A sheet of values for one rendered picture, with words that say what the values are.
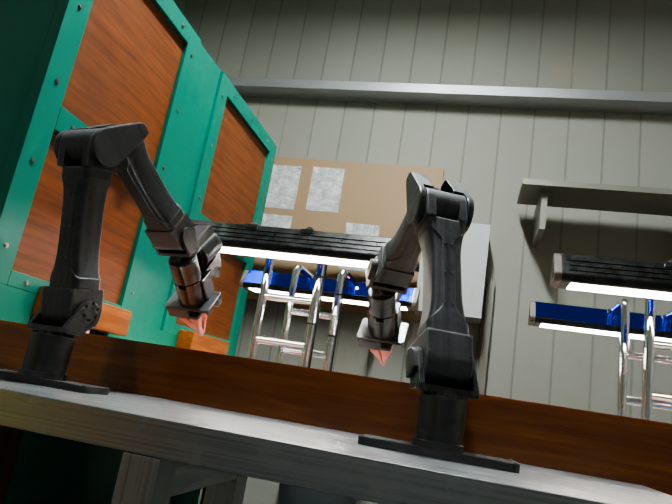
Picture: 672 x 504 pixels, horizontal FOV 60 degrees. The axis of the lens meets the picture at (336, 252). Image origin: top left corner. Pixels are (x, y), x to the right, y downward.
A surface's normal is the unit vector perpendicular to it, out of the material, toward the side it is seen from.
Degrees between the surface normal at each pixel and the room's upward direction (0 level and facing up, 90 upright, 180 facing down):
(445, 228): 71
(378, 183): 90
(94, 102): 90
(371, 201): 90
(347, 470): 90
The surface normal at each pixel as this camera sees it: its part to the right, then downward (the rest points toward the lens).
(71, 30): 0.96, 0.10
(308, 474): -0.20, -0.27
